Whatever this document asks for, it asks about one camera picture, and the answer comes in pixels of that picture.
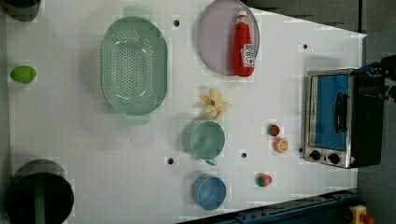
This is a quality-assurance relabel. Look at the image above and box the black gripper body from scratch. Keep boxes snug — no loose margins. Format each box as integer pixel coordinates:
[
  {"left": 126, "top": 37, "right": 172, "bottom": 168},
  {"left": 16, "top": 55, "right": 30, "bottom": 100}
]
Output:
[{"left": 359, "top": 55, "right": 396, "bottom": 102}]

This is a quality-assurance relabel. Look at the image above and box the red ketchup bottle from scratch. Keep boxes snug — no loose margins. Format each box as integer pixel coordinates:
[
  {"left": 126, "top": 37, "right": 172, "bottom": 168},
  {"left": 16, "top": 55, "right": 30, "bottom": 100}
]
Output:
[{"left": 232, "top": 10, "right": 255, "bottom": 77}]

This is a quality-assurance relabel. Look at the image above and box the grey round plate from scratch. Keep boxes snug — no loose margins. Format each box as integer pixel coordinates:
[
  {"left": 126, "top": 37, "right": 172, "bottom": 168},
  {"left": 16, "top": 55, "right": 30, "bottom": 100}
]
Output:
[{"left": 197, "top": 0, "right": 261, "bottom": 76}]

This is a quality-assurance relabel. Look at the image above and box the silver black toaster oven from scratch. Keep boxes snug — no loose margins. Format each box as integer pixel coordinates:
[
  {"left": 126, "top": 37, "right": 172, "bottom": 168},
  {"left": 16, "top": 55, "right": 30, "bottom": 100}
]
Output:
[{"left": 304, "top": 69, "right": 385, "bottom": 169}]

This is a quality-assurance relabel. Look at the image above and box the small red toy strawberry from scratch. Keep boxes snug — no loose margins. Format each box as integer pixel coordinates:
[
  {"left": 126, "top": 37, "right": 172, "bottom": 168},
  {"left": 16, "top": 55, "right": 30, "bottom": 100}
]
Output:
[{"left": 268, "top": 124, "right": 280, "bottom": 136}]

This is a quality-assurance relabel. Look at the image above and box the toy orange slice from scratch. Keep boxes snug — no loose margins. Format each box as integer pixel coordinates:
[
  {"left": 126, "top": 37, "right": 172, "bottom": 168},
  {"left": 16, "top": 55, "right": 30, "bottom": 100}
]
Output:
[{"left": 274, "top": 138, "right": 289, "bottom": 153}]

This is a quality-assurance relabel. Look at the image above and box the yellow red clamp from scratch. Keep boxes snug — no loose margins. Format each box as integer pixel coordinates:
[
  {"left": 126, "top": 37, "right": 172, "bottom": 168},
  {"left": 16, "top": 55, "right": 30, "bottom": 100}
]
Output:
[{"left": 349, "top": 205, "right": 375, "bottom": 224}]

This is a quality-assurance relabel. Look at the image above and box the red green toy strawberry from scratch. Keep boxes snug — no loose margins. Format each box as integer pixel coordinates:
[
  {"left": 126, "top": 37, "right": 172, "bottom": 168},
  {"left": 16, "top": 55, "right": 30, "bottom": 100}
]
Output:
[{"left": 256, "top": 174, "right": 272, "bottom": 188}]

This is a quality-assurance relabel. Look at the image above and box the yellow toy banana peel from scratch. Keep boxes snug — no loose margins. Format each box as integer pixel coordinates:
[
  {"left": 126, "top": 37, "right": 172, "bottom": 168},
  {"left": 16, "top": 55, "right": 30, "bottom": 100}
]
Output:
[{"left": 200, "top": 89, "right": 232, "bottom": 121}]

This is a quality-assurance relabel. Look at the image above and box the blue cup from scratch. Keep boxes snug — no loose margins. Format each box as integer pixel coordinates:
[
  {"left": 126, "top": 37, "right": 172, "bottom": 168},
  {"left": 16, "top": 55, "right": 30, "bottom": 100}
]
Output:
[{"left": 191, "top": 174, "right": 227, "bottom": 211}]

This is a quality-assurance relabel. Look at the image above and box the green perforated colander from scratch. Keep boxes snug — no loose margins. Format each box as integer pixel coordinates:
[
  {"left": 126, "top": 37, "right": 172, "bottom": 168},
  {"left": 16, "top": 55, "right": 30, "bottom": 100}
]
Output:
[{"left": 101, "top": 7, "right": 168, "bottom": 125}]

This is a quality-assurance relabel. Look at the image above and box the green toy mango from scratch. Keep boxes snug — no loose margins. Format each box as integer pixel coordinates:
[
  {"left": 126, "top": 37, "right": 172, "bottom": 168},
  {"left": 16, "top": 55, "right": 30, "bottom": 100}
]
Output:
[{"left": 10, "top": 65, "right": 36, "bottom": 84}]

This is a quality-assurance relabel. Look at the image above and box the blue metal frame rail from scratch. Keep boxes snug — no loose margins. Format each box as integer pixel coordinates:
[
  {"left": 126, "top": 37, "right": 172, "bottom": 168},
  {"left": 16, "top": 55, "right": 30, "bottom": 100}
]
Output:
[{"left": 178, "top": 190, "right": 361, "bottom": 224}]

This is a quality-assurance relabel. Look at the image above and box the green cup with handle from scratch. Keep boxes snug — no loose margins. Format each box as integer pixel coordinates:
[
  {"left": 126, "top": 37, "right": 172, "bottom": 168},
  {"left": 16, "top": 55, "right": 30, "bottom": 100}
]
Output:
[{"left": 181, "top": 119, "right": 226, "bottom": 166}]

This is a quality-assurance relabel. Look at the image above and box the black cylinder post far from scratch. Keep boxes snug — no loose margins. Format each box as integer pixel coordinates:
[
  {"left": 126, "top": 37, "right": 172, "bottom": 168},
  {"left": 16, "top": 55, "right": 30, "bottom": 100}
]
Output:
[{"left": 1, "top": 0, "right": 42, "bottom": 21}]

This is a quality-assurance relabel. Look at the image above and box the black cylinder post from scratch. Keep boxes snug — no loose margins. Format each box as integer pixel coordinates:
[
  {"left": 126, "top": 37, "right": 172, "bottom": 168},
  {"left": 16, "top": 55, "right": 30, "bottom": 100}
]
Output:
[
  {"left": 5, "top": 160, "right": 75, "bottom": 224},
  {"left": 1, "top": 0, "right": 42, "bottom": 21}
]

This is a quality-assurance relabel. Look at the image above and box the black cylinder post near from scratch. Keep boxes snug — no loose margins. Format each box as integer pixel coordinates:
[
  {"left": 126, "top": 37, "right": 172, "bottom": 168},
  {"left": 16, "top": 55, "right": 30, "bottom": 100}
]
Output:
[{"left": 5, "top": 160, "right": 75, "bottom": 224}]

